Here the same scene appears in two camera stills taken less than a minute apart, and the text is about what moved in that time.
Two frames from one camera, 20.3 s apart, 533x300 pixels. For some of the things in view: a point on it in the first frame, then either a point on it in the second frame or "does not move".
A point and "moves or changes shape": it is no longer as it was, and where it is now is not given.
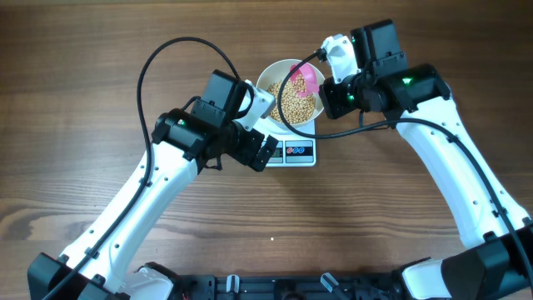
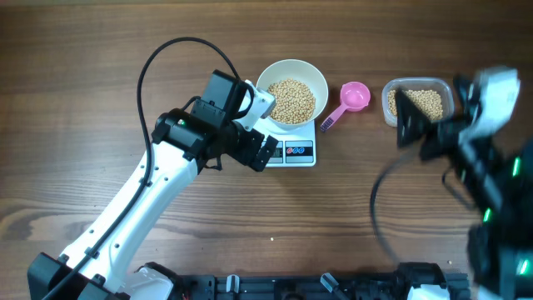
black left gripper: [246, 155] does not move
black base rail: [325, 287] does not move
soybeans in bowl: [294, 108] does not move
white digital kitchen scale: [293, 149] does not move
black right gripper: [334, 109] → [441, 134]
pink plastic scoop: [310, 77] moves or changes shape
